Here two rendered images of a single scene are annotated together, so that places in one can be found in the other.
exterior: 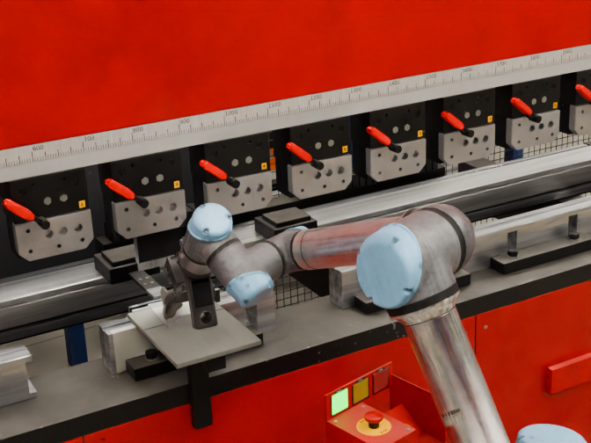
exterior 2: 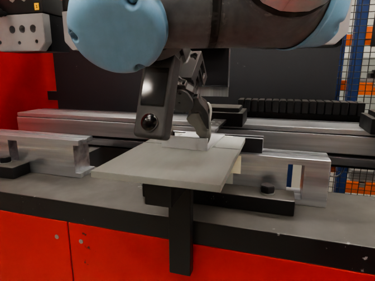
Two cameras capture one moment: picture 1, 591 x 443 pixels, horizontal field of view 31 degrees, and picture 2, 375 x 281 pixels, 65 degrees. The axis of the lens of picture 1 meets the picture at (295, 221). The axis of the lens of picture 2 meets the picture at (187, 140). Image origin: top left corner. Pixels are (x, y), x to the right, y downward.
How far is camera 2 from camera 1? 1.84 m
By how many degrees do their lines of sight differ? 44
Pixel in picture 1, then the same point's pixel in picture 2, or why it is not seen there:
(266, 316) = (315, 189)
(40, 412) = (57, 187)
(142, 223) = not seen: hidden behind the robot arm
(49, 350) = not seen: hidden behind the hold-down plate
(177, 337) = (152, 153)
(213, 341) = (169, 166)
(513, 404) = not seen: outside the picture
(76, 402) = (86, 191)
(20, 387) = (68, 164)
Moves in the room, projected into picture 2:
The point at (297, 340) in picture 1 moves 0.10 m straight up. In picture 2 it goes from (340, 229) to (347, 172)
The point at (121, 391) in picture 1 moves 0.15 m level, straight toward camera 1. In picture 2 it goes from (121, 198) to (54, 229)
